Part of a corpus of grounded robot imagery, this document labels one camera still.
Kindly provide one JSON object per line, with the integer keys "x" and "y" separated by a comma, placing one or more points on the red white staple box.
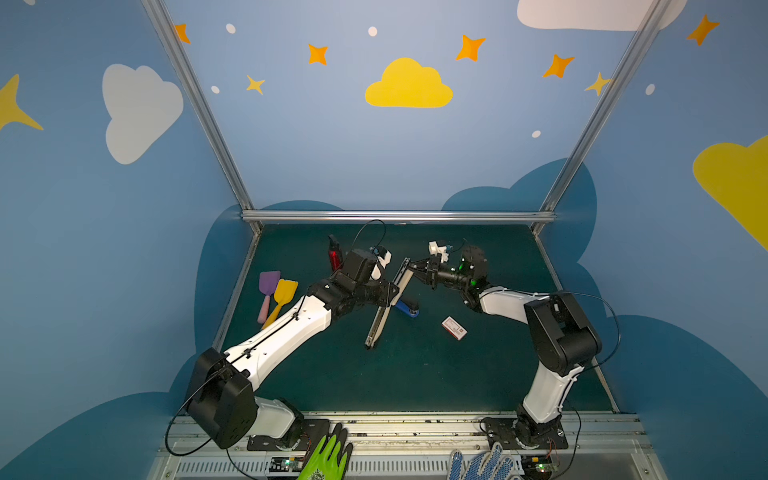
{"x": 454, "y": 328}

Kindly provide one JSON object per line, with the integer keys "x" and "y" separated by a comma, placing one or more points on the corner aluminium post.
{"x": 646, "y": 33}
{"x": 173, "y": 46}

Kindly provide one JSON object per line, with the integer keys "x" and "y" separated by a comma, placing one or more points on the purple spatula pink handle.
{"x": 268, "y": 281}

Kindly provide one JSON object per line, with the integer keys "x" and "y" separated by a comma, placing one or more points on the right corner aluminium post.
{"x": 646, "y": 33}

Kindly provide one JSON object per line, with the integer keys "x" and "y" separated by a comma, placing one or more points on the green work glove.
{"x": 330, "y": 457}

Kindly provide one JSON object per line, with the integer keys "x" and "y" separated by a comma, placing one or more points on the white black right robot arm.
{"x": 563, "y": 337}

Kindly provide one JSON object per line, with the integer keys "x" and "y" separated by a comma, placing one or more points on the front aluminium base frame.
{"x": 417, "y": 445}

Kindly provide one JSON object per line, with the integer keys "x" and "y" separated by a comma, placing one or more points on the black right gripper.
{"x": 432, "y": 272}

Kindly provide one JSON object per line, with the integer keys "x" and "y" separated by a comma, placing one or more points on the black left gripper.
{"x": 387, "y": 288}

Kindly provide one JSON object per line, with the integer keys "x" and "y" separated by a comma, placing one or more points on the long metal stapler magazine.
{"x": 400, "y": 282}

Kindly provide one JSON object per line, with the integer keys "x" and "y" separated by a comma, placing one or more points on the yellow spatula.
{"x": 284, "y": 294}

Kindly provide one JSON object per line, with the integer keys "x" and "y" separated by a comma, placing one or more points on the left corner aluminium post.
{"x": 173, "y": 46}

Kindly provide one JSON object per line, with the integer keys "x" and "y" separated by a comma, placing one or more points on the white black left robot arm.
{"x": 221, "y": 394}

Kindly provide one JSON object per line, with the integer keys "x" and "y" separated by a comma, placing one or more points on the red metal bottle black cap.
{"x": 335, "y": 253}

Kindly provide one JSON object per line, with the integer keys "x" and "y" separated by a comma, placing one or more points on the blue dotted white glove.
{"x": 491, "y": 465}

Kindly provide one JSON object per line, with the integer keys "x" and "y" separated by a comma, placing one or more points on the horizontal aluminium back rail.
{"x": 398, "y": 216}

